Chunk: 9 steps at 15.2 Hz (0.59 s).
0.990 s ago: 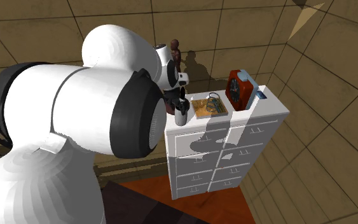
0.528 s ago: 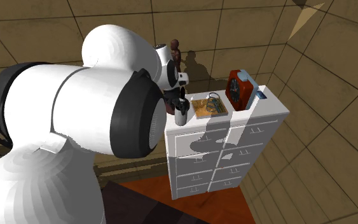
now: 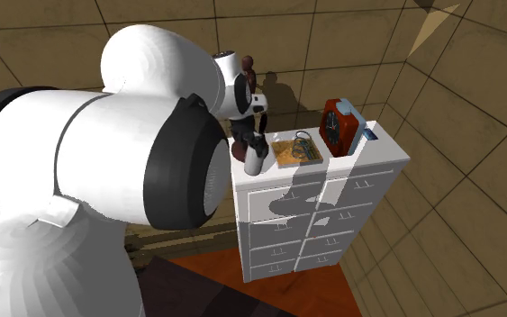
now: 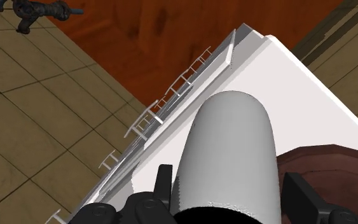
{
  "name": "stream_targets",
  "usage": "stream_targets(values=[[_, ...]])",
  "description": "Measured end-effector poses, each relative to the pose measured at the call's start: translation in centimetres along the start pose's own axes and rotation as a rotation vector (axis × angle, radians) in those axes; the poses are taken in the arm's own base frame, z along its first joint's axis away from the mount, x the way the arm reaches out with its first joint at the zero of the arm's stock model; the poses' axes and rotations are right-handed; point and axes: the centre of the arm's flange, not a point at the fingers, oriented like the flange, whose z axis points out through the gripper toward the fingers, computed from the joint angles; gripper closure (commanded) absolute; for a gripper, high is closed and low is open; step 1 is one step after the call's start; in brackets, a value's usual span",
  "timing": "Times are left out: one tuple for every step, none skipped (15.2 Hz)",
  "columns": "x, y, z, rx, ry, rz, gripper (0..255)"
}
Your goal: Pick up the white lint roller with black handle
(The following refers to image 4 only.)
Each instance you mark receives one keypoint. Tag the dark red round bowl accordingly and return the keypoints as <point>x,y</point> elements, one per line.
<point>330,167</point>

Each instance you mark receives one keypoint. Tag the black pipe-shaped figure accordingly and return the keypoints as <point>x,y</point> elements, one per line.
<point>39,11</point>

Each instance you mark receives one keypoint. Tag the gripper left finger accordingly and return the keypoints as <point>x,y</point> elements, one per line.
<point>149,206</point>

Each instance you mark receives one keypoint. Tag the white cylinder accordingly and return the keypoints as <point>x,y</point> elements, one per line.
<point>228,149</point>

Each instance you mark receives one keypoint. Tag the white cabinet with rails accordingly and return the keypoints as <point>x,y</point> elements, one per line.
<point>299,99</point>

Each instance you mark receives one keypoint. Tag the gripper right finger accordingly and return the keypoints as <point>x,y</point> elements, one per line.
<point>299,204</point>

